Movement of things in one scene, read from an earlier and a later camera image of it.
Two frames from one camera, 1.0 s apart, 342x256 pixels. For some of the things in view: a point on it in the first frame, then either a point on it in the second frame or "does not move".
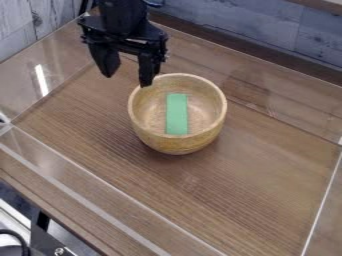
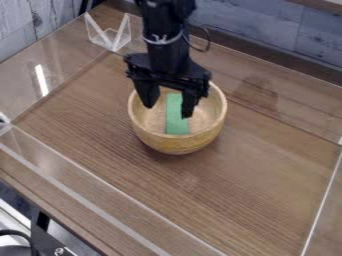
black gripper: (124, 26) -> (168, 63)
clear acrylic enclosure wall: (218, 163) does not move
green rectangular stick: (177, 114) does not move
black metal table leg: (45, 243) does not move
